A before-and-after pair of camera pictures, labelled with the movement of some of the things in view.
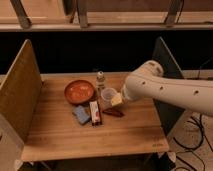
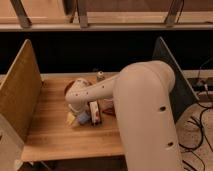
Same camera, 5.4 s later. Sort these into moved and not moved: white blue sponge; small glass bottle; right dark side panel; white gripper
Moved: white gripper
Not moved: white blue sponge; small glass bottle; right dark side panel
